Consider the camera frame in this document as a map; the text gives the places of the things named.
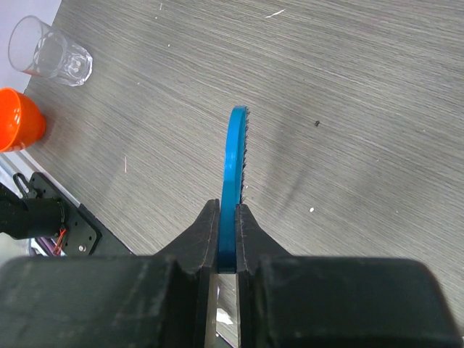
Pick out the orange plastic bowl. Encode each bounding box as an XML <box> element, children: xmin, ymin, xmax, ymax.
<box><xmin>0</xmin><ymin>88</ymin><xmax>46</xmax><ymax>153</ymax></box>

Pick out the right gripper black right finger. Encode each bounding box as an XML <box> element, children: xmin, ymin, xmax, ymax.
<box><xmin>235</xmin><ymin>204</ymin><xmax>294</xmax><ymax>347</ymax></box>

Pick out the paper scrap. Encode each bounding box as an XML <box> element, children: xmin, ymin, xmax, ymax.
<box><xmin>216</xmin><ymin>308</ymin><xmax>233</xmax><ymax>326</ymax></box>

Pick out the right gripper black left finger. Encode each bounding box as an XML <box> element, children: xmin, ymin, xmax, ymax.
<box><xmin>157</xmin><ymin>199</ymin><xmax>220</xmax><ymax>347</ymax></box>

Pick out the clear plastic cup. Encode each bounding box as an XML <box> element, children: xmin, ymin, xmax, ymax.
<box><xmin>8</xmin><ymin>15</ymin><xmax>93</xmax><ymax>87</ymax></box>

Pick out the blue hand brush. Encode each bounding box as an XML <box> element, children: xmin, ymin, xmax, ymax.
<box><xmin>217</xmin><ymin>106</ymin><xmax>249</xmax><ymax>273</ymax></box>

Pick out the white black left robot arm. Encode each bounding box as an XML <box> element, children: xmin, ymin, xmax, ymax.
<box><xmin>0</xmin><ymin>184</ymin><xmax>66</xmax><ymax>240</ymax></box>

